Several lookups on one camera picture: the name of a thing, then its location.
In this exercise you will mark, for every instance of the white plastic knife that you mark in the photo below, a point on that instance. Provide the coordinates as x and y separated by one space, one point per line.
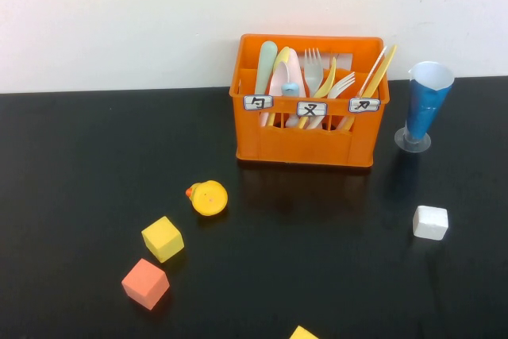
375 65

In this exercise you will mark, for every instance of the orange plastic cutlery crate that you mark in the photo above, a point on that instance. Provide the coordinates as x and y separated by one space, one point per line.
305 148

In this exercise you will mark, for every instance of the paper label reading spoon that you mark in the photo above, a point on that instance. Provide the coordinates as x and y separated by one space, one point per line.
258 102

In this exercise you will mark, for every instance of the yellow rubber duck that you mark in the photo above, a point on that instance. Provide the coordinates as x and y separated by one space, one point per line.
210 200

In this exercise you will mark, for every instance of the paper label reading fork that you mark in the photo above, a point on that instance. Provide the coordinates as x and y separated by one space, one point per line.
312 109

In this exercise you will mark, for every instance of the pale green plastic spoon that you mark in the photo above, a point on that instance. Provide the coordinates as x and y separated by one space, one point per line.
266 57

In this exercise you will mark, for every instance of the grey plastic fork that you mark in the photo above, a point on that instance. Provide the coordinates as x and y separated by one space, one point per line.
312 75

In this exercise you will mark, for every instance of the yellow plastic spoon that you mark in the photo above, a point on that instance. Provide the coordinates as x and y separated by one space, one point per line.
282 54

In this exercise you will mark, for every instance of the yellow plastic fork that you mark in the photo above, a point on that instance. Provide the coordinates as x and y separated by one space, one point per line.
329 77

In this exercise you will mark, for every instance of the white plastic fork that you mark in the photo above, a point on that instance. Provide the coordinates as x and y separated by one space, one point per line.
340 85

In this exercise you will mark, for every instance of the paper label reading knife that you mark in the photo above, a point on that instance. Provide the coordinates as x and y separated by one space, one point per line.
364 105

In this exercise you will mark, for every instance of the yellow foam cube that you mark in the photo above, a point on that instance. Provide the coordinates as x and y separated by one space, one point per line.
162 239
303 333

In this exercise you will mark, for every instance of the yellow plastic knife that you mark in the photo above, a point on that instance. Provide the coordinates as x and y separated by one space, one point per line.
387 62

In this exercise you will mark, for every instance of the clear beaker with blue paper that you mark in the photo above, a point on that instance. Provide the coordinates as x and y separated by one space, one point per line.
422 109

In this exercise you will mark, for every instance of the orange foam cube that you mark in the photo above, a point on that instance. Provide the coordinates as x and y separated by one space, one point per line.
145 283

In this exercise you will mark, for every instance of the white foam cube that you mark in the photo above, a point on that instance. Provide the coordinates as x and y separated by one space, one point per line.
430 222

